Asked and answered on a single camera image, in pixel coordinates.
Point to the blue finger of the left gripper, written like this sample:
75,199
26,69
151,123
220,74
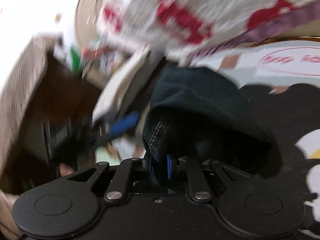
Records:
124,124

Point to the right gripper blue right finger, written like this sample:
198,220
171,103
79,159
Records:
169,167

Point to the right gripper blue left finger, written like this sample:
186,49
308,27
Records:
148,163

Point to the dark denim jeans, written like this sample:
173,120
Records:
199,114

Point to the dark grey folded garment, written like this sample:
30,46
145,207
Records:
138,95

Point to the brown wooden drawer cabinet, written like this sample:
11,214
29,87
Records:
39,92

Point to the white quilt with red bears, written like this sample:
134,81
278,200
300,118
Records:
193,28

